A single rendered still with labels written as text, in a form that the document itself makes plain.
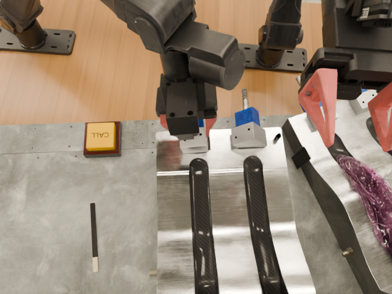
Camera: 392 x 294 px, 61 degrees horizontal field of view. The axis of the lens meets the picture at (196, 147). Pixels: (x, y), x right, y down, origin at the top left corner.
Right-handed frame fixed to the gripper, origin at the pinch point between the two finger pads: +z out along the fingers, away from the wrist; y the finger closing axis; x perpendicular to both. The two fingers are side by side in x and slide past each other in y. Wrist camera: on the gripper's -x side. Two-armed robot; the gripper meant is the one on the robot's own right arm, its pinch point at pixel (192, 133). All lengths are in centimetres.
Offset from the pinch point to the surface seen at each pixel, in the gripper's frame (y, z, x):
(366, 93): 38.0, 6.6, 13.5
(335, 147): 29.9, 12.7, 4.0
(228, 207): 5.4, 10.9, -10.0
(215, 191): 3.2, 9.2, -7.2
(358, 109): 36.1, 8.7, 11.0
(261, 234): 11.0, 13.8, -14.7
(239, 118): 9.3, 3.0, 5.9
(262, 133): 13.6, 4.6, 2.6
